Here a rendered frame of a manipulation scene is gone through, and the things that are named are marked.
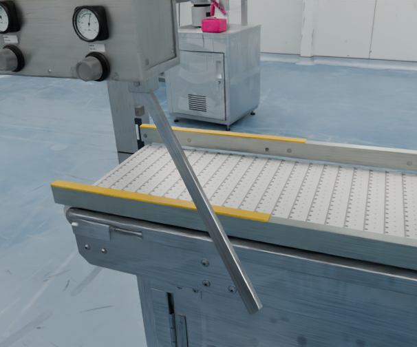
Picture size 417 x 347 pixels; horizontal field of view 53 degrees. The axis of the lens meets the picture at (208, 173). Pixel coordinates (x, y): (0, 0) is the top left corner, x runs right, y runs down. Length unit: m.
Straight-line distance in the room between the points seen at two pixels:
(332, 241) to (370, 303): 0.10
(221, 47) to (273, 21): 2.95
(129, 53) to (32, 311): 1.48
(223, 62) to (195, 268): 2.68
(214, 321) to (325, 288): 0.25
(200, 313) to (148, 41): 0.46
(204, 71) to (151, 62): 2.81
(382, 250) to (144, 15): 0.38
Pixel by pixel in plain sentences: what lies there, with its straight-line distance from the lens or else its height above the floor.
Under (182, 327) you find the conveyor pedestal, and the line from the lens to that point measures 0.79.
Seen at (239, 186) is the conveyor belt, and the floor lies 0.85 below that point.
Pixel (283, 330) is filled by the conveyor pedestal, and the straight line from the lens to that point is 0.71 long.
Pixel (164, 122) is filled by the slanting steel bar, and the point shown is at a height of 1.01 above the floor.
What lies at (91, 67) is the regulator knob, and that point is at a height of 1.08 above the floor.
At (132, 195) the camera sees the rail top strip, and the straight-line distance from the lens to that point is 0.60.
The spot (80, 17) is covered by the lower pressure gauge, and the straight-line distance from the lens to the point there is 0.49.
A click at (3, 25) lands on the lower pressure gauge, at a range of 0.57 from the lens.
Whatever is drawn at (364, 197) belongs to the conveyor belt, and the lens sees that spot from 0.67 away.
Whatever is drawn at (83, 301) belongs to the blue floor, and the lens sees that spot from 1.81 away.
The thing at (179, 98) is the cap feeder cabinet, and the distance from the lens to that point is 3.51.
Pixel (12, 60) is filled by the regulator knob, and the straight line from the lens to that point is 0.57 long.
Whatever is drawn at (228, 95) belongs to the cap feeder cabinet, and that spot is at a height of 0.31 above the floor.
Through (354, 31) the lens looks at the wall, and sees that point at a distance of 5.75.
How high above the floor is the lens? 1.17
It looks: 26 degrees down
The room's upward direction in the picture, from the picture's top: 3 degrees counter-clockwise
